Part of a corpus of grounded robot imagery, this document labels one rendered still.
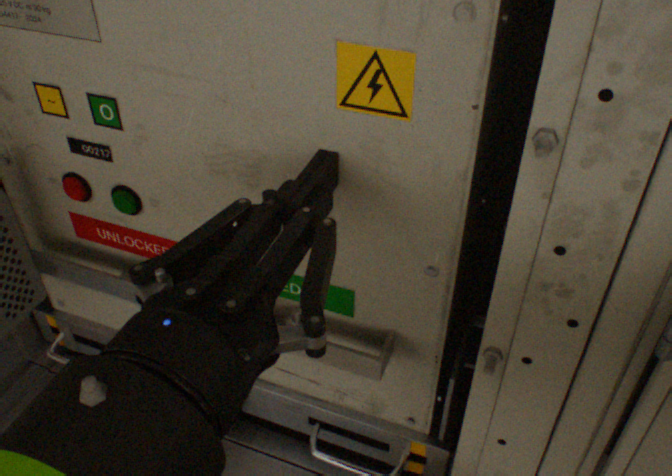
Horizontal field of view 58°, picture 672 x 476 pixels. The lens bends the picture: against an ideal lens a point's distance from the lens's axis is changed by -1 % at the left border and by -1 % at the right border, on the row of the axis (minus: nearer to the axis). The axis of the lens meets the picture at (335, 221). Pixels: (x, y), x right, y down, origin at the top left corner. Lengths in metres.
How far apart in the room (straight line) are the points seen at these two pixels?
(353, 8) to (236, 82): 0.11
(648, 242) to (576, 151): 0.07
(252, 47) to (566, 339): 0.31
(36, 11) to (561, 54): 0.41
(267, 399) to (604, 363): 0.38
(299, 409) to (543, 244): 0.38
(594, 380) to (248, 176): 0.31
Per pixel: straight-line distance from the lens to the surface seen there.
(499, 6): 0.39
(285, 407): 0.71
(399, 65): 0.42
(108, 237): 0.68
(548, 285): 0.44
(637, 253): 0.42
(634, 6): 0.35
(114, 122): 0.58
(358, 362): 0.55
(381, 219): 0.49
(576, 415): 0.54
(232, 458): 0.76
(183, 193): 0.57
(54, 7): 0.56
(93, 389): 0.28
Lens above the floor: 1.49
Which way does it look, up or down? 38 degrees down
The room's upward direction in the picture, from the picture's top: straight up
